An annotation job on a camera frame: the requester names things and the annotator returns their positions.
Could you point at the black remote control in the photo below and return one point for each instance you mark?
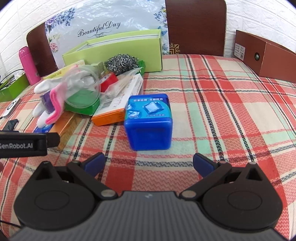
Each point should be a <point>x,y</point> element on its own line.
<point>10,125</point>

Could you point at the yellow green flat package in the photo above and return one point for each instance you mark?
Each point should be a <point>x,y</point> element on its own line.
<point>61,72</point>

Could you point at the floral Beautiful Day pillow bag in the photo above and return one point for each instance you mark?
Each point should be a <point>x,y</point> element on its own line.
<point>93,19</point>

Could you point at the steel wool scrubber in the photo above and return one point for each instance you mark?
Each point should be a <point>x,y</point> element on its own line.
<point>121,63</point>

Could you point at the white and pink glove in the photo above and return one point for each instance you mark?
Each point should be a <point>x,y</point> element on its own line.
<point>52,94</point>

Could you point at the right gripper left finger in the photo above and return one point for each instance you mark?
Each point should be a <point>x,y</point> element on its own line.
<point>84,174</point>

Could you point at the brown cardboard box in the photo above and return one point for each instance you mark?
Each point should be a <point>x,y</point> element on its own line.
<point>266,58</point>

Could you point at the white orange long box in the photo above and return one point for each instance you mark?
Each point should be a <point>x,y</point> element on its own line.
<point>112,110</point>

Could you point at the white phone device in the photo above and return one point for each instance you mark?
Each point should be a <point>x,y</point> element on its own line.
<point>11,107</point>

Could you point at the light green storage box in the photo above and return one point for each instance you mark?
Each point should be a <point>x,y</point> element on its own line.
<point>145,45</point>

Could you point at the green tissue box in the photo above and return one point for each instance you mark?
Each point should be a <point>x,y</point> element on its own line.
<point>12,90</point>

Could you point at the small olive green box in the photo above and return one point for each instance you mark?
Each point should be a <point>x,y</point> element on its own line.
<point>99,69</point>

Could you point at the red tape roll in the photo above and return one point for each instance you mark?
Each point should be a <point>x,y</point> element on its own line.
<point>107,80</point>

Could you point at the plaid bed sheet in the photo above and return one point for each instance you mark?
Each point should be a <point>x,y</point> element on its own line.
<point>220,109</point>

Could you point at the golden brown cosmetic box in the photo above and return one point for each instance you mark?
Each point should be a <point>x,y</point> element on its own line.
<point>65,126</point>

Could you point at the clear plastic cup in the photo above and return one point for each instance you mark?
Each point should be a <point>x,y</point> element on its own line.
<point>81,77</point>

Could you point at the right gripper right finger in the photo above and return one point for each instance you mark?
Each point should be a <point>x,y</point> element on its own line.
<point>212,174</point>

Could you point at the blue medicine box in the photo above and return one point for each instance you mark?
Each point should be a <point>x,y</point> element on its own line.
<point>44,129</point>

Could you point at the blue plastic square container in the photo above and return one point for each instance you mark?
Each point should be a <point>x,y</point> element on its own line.
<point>148,122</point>

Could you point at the pink thermos bottle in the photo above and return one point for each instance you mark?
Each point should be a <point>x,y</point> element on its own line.
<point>28,65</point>

